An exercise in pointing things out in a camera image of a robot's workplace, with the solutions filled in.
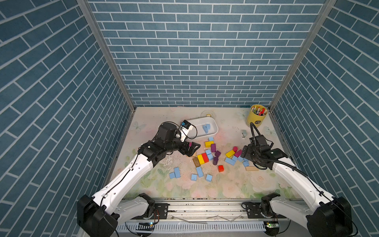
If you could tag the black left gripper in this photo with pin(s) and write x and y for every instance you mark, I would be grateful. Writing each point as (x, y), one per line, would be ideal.
(190, 151)

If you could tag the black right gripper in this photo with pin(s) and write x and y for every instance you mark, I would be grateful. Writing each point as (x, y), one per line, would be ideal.
(246, 151)

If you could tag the light blue block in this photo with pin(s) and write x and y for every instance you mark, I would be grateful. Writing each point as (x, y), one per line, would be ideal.
(206, 128)

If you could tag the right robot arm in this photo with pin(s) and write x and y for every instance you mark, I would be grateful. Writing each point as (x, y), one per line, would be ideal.
(302, 183)

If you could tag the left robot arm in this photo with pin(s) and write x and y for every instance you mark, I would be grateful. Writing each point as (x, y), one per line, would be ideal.
(118, 186)

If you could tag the dark wood block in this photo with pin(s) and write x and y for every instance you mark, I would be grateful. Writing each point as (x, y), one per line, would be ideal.
(196, 162)

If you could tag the natural wood plank block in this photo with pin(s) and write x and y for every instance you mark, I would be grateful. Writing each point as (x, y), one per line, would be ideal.
(251, 168)

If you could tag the white plastic tub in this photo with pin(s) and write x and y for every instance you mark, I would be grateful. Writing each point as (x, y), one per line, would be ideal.
(198, 132)

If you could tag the small grey clip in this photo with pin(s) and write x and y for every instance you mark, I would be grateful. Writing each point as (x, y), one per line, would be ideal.
(244, 133)

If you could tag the purple cylinder block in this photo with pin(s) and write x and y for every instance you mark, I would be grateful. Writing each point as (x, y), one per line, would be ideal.
(215, 161)

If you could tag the blue long block bottom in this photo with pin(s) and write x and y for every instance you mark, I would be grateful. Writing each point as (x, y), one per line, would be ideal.
(199, 172)

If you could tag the blue cube bottom right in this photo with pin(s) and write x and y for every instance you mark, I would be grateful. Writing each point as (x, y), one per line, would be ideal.
(209, 177)

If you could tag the yellow pen cup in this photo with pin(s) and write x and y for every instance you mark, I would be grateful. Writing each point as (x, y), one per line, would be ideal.
(256, 115)

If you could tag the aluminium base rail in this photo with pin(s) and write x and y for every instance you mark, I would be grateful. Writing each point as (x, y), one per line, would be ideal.
(204, 216)

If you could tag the aluminium corner post right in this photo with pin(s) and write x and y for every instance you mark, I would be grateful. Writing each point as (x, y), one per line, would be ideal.
(315, 28)

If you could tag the aluminium corner post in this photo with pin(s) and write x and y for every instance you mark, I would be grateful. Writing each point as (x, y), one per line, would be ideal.
(315, 28)
(90, 18)

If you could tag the aluminium corner post left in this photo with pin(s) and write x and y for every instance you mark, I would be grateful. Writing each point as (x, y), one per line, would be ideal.
(90, 18)

